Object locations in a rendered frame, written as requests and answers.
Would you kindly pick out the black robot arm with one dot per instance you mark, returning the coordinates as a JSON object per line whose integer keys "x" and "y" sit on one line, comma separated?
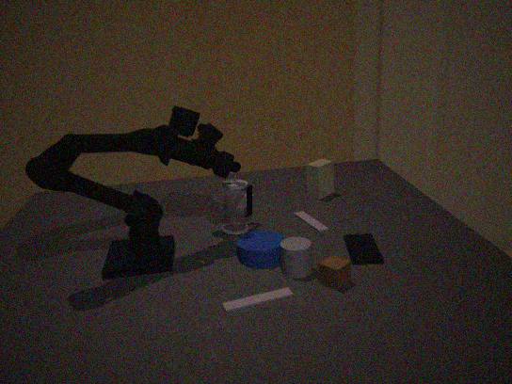
{"x": 49, "y": 170}

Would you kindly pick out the brown cube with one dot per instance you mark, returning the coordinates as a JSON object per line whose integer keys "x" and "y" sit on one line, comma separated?
{"x": 334, "y": 272}

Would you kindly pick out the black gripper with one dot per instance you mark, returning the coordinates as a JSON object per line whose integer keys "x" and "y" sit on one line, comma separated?
{"x": 221, "y": 162}

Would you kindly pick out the grey cylinder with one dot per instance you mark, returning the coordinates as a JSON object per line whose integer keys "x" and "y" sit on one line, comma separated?
{"x": 296, "y": 257}

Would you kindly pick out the blue cylinder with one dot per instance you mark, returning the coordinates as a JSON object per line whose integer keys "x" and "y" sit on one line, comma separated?
{"x": 259, "y": 248}

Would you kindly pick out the glass french press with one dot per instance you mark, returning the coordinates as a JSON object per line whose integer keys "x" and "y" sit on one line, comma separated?
{"x": 237, "y": 205}

